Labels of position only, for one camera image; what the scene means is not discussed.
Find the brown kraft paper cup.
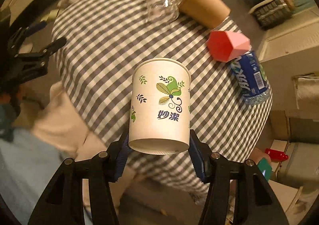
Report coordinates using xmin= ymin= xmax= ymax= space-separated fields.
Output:
xmin=179 ymin=0 xmax=231 ymax=29

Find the dark suitcase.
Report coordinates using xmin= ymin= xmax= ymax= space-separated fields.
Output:
xmin=249 ymin=0 xmax=295 ymax=30

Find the person's light blue clothing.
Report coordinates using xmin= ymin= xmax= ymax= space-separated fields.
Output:
xmin=1 ymin=128 xmax=74 ymax=224

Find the red plastic stool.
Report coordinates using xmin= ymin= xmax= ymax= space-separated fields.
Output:
xmin=264 ymin=148 xmax=289 ymax=162

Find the blue plastic drink bottle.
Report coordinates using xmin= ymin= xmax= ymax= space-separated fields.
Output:
xmin=230 ymin=50 xmax=270 ymax=105

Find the white floral paper cup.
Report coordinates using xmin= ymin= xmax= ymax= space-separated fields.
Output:
xmin=128 ymin=58 xmax=191 ymax=155

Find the grey checkered tablecloth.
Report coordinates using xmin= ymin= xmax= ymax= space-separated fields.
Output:
xmin=51 ymin=0 xmax=274 ymax=206

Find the red geometric cup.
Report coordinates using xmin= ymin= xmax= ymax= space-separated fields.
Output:
xmin=207 ymin=30 xmax=251 ymax=62

